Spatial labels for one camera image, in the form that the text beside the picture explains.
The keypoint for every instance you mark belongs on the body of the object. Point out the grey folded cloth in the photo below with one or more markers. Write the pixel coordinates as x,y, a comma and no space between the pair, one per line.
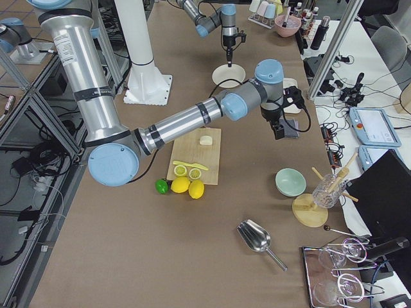
288,131

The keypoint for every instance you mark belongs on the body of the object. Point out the white bun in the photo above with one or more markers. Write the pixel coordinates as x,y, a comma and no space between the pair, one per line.
206,140

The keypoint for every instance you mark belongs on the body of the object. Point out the blue teach pendant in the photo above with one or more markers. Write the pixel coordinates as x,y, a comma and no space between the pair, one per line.
368,155
373,127

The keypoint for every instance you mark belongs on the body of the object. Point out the steel scoop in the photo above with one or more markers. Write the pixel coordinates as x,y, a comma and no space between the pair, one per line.
258,240

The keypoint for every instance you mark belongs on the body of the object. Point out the white round plate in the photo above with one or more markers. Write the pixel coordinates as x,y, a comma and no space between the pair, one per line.
228,76

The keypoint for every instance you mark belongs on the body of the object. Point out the white plastic cup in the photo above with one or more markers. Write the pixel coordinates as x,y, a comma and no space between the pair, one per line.
254,5

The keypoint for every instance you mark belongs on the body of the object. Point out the cream rabbit tray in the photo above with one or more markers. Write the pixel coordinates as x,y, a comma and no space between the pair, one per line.
290,97

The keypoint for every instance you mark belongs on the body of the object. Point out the steel rod black tip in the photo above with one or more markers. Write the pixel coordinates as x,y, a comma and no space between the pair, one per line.
286,16

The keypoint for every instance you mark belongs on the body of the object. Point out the green lime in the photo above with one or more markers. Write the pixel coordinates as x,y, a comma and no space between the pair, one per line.
162,186

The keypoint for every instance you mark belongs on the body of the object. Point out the mint green bowl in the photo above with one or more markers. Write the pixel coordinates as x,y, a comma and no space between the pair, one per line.
290,182

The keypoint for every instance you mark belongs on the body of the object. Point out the wooden cutting board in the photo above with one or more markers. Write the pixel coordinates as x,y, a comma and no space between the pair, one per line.
188,149

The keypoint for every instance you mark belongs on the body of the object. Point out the clear glass cup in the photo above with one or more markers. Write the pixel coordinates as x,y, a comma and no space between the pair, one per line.
328,191

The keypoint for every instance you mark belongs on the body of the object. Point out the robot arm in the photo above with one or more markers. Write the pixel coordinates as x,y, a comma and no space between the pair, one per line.
115,149
224,17

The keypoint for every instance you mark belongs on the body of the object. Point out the lemon half slice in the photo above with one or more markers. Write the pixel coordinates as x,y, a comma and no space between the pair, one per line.
180,170
195,173

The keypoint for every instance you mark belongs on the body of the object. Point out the wine glass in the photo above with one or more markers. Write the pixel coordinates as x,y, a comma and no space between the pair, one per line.
334,256
343,292

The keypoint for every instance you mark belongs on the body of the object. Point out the pink bowl with ice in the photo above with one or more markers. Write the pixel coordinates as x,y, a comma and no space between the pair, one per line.
292,25

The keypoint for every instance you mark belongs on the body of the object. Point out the yellow lemon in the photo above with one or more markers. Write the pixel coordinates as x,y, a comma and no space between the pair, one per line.
196,189
180,185

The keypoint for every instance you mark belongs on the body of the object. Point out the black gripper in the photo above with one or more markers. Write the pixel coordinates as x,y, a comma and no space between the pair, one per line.
228,43
270,115

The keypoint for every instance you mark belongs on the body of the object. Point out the black thermos bottle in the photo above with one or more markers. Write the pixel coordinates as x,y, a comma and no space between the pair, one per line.
320,33

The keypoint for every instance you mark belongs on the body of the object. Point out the wooden cup tree stand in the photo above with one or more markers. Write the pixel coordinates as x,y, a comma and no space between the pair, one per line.
310,214

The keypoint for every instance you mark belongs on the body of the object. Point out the yellow plastic knife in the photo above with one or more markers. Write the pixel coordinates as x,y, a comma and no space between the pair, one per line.
195,165

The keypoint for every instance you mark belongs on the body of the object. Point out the blue plastic cup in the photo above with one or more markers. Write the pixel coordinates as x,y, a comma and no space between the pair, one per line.
270,11

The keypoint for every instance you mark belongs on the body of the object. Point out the black mirror tray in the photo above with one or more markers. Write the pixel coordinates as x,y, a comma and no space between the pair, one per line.
312,269

